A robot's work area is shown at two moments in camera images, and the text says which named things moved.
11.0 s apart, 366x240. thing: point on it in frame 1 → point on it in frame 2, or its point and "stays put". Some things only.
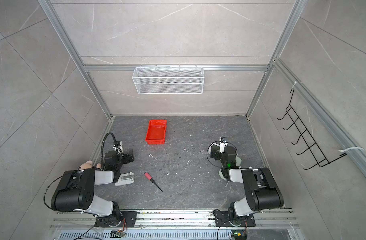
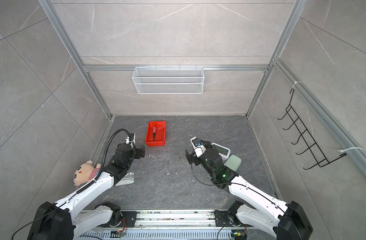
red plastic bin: (156, 132) stays put
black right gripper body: (219, 156) → (197, 160)
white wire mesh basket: (168, 80) stays put
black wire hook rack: (320, 158) stays put
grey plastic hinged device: (126, 178) stays put
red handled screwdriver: (148, 176) → (154, 131)
